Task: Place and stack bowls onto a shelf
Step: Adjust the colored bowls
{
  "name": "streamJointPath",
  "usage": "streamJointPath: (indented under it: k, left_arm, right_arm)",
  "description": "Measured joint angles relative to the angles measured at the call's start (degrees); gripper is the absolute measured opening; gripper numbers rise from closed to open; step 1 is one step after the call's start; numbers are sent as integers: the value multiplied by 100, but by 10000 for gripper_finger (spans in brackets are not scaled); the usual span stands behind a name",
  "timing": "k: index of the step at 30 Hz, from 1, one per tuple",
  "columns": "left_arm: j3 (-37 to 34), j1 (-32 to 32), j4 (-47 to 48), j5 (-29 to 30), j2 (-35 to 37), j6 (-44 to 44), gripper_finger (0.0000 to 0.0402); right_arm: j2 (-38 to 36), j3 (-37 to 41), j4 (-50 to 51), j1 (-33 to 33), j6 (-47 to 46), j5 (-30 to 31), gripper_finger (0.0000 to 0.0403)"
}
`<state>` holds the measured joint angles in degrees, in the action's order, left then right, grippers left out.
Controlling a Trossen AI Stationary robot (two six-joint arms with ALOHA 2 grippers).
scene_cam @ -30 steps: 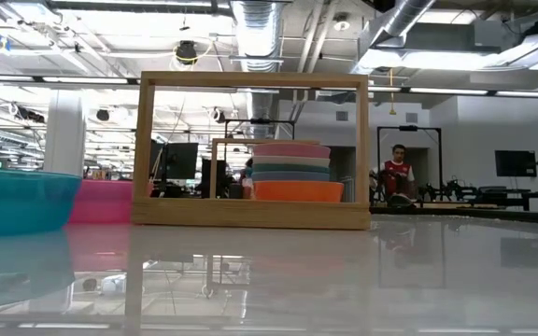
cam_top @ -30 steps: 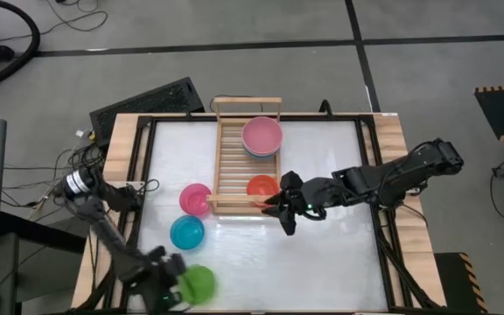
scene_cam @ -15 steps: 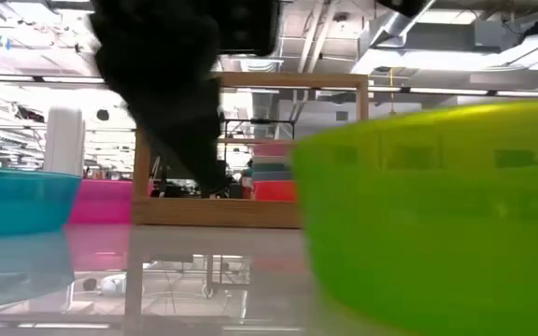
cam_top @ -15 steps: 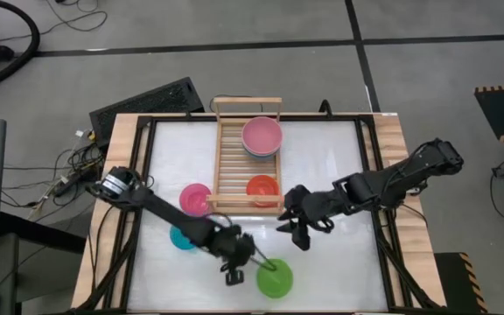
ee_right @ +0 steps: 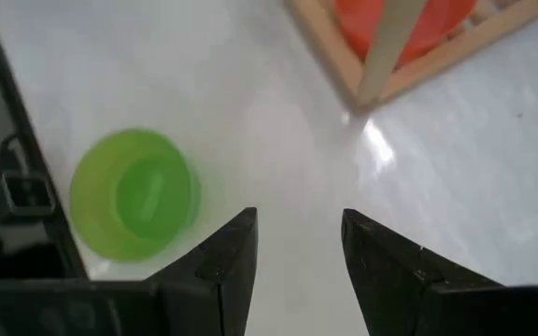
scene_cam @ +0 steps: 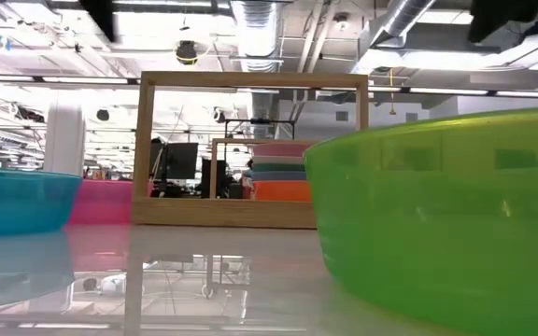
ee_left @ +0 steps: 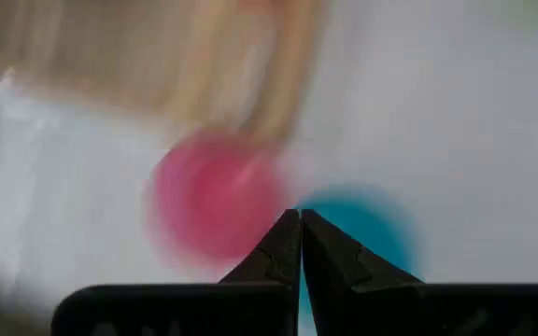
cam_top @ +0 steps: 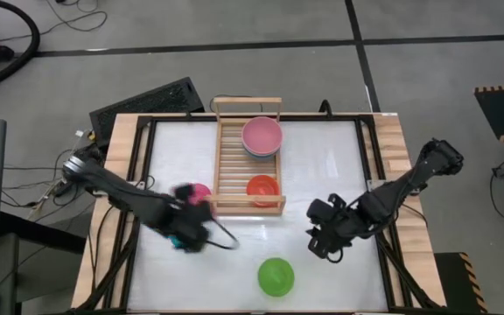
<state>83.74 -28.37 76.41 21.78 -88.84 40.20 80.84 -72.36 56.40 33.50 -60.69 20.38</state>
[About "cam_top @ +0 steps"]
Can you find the small orange plastic bowl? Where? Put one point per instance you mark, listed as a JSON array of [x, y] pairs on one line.
[[263, 186]]

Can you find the small cyan plastic bowl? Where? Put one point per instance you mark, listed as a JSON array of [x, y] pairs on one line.
[[177, 243]]

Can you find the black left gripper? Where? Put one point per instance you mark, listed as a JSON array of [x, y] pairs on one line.
[[188, 223]]

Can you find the white translucent bowl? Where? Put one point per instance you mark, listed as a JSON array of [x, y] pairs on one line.
[[261, 152]]

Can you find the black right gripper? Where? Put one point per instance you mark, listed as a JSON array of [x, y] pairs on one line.
[[344, 223]]

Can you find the black keyboard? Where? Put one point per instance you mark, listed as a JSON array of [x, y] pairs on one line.
[[147, 105]]

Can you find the small green plastic bowl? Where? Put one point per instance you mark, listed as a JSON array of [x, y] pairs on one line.
[[276, 277]]

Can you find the wooden slatted dish rack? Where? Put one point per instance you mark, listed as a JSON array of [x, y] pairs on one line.
[[245, 175]]

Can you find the large pink bowl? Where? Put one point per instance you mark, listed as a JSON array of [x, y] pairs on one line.
[[261, 133]]

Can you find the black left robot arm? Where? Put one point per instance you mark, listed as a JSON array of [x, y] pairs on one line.
[[116, 192]]

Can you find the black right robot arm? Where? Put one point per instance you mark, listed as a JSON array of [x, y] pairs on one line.
[[409, 184]]

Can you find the black aluminium table frame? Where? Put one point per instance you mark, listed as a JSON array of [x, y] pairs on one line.
[[304, 117]]

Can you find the white glossy table sheet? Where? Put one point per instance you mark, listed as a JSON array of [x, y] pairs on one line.
[[234, 271]]

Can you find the small magenta plastic bowl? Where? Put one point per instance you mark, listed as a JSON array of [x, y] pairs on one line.
[[201, 192]]

